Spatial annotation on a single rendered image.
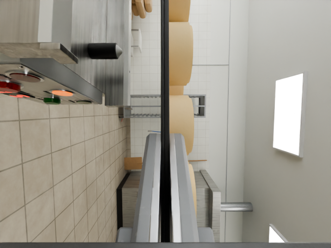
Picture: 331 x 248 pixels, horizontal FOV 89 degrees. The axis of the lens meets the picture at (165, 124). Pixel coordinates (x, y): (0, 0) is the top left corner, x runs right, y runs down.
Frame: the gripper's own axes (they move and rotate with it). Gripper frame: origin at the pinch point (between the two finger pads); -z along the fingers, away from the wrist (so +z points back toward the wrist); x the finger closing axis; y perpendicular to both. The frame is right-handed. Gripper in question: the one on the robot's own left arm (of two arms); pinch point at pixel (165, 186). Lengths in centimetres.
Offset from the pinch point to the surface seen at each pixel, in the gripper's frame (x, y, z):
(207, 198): 84, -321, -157
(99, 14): -15.7, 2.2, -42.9
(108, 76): -15.0, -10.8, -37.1
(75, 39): -15.7, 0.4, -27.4
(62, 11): -9.8, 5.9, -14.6
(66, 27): -9.7, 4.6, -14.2
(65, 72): -15.8, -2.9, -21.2
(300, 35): 200, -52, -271
